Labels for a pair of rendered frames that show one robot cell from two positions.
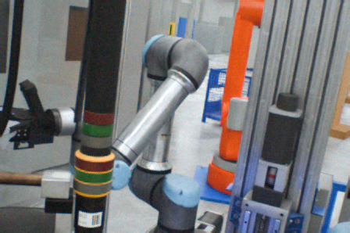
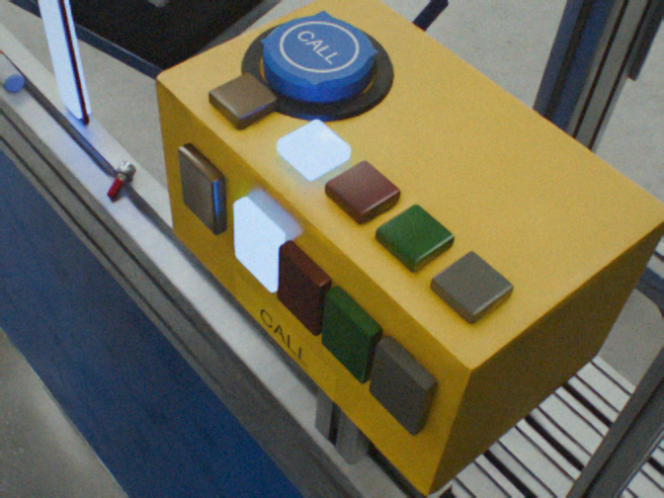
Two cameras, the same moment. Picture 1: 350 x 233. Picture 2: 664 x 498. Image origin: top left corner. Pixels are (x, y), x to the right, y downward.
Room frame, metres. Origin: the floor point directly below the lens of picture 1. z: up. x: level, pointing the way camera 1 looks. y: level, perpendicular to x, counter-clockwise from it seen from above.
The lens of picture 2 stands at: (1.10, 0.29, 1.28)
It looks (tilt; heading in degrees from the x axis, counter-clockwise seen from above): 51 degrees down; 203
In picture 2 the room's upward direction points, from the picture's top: 6 degrees clockwise
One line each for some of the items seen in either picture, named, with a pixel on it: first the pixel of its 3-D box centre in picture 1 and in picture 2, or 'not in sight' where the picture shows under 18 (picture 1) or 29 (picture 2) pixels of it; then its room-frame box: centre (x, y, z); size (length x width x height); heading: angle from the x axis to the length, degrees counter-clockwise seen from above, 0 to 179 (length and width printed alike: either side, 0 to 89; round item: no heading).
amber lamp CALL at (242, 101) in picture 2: not in sight; (243, 100); (0.91, 0.17, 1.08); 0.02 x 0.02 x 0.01; 69
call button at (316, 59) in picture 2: not in sight; (318, 61); (0.87, 0.18, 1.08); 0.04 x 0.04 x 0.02
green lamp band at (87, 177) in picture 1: (93, 170); not in sight; (0.45, 0.08, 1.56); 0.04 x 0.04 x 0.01
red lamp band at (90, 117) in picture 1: (98, 115); not in sight; (0.45, 0.08, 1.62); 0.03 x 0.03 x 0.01
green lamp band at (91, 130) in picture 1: (98, 127); not in sight; (0.45, 0.08, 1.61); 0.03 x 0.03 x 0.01
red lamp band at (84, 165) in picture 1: (94, 159); not in sight; (0.45, 0.08, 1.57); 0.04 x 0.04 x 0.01
